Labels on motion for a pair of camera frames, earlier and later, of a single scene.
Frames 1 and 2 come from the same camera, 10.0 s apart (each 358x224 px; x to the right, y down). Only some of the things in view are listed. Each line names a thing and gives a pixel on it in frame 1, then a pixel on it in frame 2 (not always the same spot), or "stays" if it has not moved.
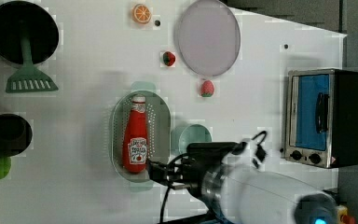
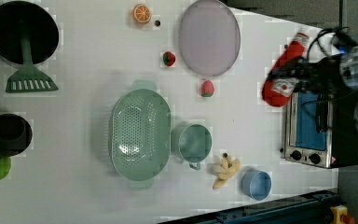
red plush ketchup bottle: (135, 137) -> (277, 91)
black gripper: (189, 171) -> (324, 76)
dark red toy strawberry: (169, 59) stays
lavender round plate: (209, 37) stays
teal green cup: (182, 136) stays
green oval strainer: (158, 133) stays
